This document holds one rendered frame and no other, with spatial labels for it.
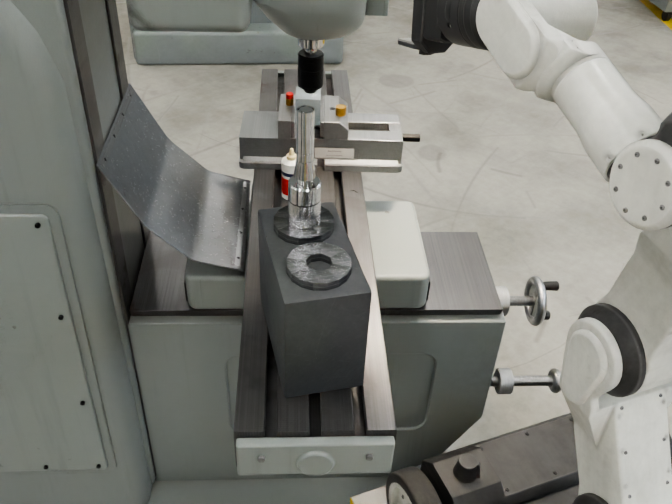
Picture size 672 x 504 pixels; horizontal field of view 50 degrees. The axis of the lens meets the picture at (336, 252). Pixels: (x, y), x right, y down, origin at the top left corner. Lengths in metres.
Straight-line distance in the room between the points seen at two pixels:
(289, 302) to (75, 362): 0.70
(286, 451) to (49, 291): 0.60
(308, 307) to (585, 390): 0.46
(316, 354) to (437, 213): 2.19
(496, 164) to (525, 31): 2.82
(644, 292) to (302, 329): 0.48
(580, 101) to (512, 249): 2.30
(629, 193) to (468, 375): 1.05
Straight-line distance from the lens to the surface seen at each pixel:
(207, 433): 1.79
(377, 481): 1.93
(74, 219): 1.35
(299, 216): 1.04
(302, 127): 0.97
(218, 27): 1.21
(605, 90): 0.75
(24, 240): 1.38
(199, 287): 1.47
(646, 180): 0.67
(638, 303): 1.11
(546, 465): 1.55
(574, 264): 3.04
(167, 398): 1.70
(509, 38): 0.79
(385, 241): 1.55
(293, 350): 1.01
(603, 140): 0.73
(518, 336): 2.65
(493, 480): 1.47
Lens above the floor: 1.79
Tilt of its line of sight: 38 degrees down
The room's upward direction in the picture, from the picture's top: 3 degrees clockwise
